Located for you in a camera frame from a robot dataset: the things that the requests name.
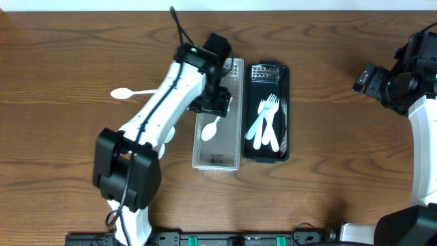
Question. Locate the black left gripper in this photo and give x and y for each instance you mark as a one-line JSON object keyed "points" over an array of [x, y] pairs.
{"points": [[212, 102]]}

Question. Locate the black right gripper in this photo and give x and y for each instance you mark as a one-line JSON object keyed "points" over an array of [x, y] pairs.
{"points": [[373, 87]]}

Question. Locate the white spoon long diagonal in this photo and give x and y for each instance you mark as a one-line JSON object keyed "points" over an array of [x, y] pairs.
{"points": [[210, 129]]}

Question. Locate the dark green plastic basket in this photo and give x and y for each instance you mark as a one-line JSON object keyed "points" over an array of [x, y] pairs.
{"points": [[263, 79]]}

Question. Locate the mint green plastic fork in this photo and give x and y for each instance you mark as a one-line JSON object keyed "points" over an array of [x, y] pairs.
{"points": [[269, 103]]}

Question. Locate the white plastic fork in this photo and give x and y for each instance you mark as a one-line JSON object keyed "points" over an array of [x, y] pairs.
{"points": [[258, 135]]}

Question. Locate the pink plastic fork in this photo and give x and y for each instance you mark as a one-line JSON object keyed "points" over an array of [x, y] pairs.
{"points": [[274, 141]]}

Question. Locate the white spoon gripper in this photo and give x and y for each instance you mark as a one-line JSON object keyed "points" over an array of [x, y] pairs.
{"points": [[123, 93]]}

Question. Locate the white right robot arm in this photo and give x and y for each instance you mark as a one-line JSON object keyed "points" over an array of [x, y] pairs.
{"points": [[413, 95]]}

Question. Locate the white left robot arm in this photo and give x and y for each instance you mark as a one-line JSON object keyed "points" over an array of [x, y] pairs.
{"points": [[126, 162]]}

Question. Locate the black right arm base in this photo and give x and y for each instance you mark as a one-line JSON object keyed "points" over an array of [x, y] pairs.
{"points": [[414, 226]]}

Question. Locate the clear plastic basket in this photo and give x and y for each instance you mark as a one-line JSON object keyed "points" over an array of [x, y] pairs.
{"points": [[222, 151]]}

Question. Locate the white fork in basket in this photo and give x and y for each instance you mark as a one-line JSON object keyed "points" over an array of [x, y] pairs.
{"points": [[274, 112]]}

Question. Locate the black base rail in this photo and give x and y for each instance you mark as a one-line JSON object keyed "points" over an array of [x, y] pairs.
{"points": [[225, 239]]}

